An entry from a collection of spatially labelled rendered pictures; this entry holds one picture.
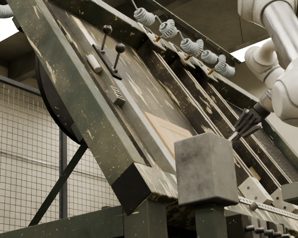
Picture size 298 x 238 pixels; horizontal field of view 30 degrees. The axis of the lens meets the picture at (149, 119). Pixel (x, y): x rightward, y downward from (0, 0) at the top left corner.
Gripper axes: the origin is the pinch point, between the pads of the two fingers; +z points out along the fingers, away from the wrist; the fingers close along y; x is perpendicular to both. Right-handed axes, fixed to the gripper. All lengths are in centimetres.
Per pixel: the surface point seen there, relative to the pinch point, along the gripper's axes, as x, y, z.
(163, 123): 45.8, 0.0, 6.6
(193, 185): 94, -57, -7
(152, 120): 55, -2, 7
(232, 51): -362, 303, 20
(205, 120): 11.8, 9.6, 1.6
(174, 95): 11.8, 31.9, 6.3
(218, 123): -15.8, 21.6, 4.9
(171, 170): 69, -33, 6
